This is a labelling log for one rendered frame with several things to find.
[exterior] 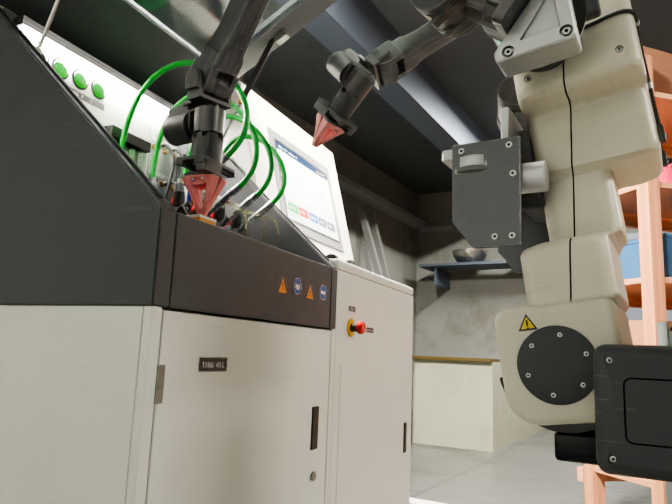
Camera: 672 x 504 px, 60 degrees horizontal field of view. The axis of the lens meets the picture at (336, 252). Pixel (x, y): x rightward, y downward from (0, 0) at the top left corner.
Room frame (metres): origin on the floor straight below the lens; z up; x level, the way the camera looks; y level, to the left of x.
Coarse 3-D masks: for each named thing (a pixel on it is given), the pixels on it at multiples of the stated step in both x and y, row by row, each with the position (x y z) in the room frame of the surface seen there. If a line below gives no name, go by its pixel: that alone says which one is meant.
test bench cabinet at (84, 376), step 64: (0, 320) 1.06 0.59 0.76; (64, 320) 0.99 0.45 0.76; (128, 320) 0.93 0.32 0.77; (256, 320) 1.23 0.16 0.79; (0, 384) 1.05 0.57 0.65; (64, 384) 0.99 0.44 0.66; (128, 384) 0.93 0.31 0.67; (0, 448) 1.04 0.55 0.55; (64, 448) 0.98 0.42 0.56; (128, 448) 0.93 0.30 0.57
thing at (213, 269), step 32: (192, 224) 0.99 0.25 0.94; (192, 256) 1.00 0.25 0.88; (224, 256) 1.08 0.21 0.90; (256, 256) 1.18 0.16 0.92; (288, 256) 1.30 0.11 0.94; (192, 288) 1.00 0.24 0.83; (224, 288) 1.09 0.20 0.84; (256, 288) 1.19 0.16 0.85; (288, 288) 1.31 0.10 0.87; (288, 320) 1.32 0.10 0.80; (320, 320) 1.47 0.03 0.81
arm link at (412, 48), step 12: (408, 36) 1.23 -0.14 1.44; (420, 36) 1.22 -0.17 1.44; (432, 36) 1.22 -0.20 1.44; (396, 48) 1.22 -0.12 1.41; (408, 48) 1.21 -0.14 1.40; (420, 48) 1.23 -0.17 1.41; (432, 48) 1.24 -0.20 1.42; (384, 60) 1.21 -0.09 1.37; (396, 60) 1.22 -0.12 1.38; (408, 60) 1.24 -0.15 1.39; (420, 60) 1.26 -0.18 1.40; (384, 72) 1.24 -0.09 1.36; (396, 72) 1.25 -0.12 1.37; (384, 84) 1.27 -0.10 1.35
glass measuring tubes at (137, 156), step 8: (112, 128) 1.45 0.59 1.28; (120, 128) 1.47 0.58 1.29; (112, 136) 1.46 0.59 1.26; (120, 136) 1.47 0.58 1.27; (128, 136) 1.50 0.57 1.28; (136, 136) 1.52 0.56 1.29; (128, 144) 1.51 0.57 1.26; (136, 144) 1.53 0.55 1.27; (144, 144) 1.55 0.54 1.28; (128, 152) 1.53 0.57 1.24; (136, 152) 1.57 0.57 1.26; (144, 152) 1.57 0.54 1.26; (136, 160) 1.57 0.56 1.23
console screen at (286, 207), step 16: (272, 144) 1.82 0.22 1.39; (288, 144) 1.93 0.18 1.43; (288, 160) 1.90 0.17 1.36; (304, 160) 2.03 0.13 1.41; (288, 176) 1.88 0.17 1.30; (304, 176) 2.00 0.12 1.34; (320, 176) 2.14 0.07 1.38; (288, 192) 1.85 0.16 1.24; (304, 192) 1.97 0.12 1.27; (320, 192) 2.11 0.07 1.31; (288, 208) 1.83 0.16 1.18; (304, 208) 1.94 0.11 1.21; (320, 208) 2.08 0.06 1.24; (304, 224) 1.92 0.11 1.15; (320, 224) 2.04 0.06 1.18; (336, 224) 2.19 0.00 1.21; (320, 240) 2.02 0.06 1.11; (336, 240) 2.15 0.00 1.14
